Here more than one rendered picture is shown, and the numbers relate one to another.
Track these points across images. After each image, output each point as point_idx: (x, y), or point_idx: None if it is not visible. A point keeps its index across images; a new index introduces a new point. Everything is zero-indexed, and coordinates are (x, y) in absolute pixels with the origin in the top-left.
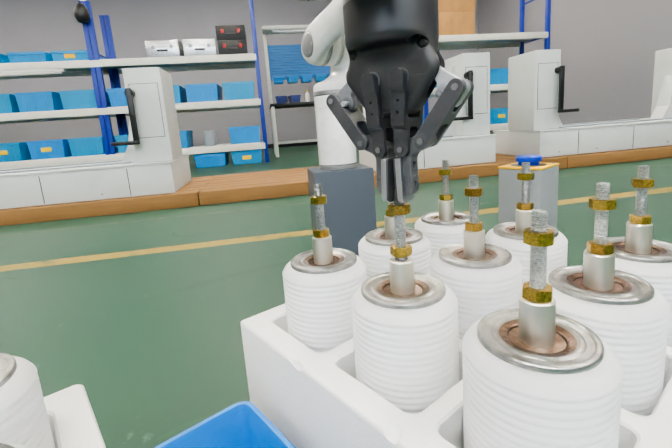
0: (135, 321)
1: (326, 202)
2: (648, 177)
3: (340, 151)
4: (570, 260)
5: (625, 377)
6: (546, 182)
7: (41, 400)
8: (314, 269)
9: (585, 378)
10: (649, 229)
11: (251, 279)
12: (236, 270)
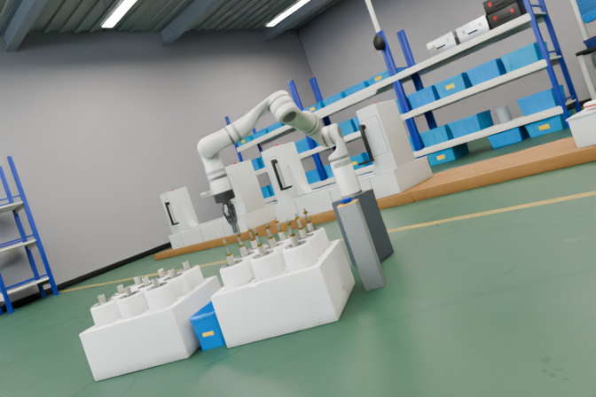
0: None
1: (250, 230)
2: (286, 222)
3: (342, 189)
4: (499, 246)
5: (255, 276)
6: (344, 212)
7: (199, 273)
8: (247, 250)
9: (223, 268)
10: (290, 238)
11: (347, 256)
12: None
